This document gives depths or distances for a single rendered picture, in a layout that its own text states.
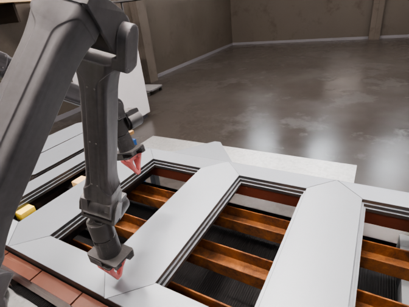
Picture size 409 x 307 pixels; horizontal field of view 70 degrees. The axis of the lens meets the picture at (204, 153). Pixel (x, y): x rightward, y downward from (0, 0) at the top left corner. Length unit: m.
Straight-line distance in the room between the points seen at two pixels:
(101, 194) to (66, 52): 0.33
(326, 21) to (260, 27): 2.19
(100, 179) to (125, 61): 0.25
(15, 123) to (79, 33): 0.12
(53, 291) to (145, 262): 0.26
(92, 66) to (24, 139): 0.17
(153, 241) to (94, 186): 0.38
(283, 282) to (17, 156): 0.65
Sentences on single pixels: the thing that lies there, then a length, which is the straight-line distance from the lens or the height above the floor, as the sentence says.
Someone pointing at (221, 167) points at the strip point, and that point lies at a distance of 1.25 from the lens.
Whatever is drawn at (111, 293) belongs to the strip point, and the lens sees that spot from 0.86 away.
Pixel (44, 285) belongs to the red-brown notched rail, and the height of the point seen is 0.83.
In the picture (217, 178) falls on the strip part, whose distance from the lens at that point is 1.18.
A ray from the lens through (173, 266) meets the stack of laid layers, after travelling 0.88.
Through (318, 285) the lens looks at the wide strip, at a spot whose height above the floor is 0.85.
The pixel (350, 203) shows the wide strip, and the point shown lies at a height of 0.85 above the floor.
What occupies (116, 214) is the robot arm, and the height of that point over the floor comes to 1.09.
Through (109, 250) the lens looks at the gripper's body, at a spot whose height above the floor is 0.98.
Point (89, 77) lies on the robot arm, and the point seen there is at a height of 1.40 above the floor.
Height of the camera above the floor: 1.48
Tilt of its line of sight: 27 degrees down
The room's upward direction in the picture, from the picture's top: 7 degrees counter-clockwise
